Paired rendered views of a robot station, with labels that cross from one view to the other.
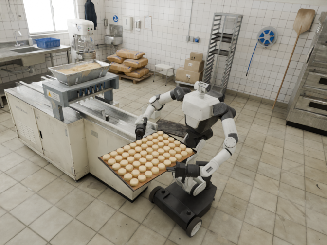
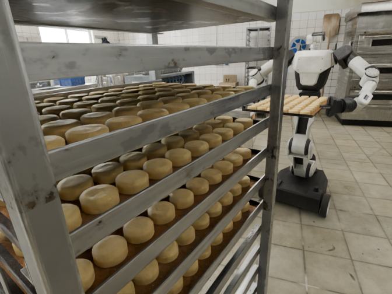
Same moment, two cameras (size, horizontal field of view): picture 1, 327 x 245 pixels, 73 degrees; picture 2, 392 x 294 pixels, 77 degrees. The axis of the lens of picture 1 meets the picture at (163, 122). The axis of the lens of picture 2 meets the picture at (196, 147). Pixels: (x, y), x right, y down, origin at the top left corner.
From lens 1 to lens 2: 114 cm
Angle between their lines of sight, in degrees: 11
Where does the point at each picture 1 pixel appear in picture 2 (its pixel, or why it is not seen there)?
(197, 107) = (317, 57)
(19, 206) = not seen: hidden behind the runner
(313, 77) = not seen: hidden behind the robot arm
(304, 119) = (360, 114)
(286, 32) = not seen: hidden behind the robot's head
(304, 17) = (331, 21)
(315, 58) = (357, 49)
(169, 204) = (289, 189)
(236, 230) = (364, 205)
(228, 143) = (372, 72)
